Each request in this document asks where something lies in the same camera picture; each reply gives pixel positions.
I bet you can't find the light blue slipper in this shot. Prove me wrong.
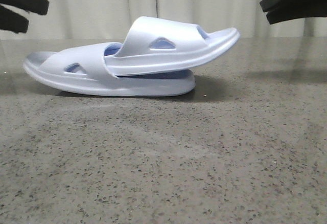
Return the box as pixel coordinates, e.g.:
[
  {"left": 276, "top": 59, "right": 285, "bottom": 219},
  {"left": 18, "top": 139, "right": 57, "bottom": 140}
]
[
  {"left": 23, "top": 42, "right": 195, "bottom": 97},
  {"left": 104, "top": 16, "right": 240, "bottom": 76}
]

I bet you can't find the white curtain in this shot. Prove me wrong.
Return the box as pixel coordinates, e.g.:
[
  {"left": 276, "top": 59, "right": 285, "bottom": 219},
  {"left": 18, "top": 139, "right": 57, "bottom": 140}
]
[{"left": 1, "top": 0, "right": 326, "bottom": 40}]

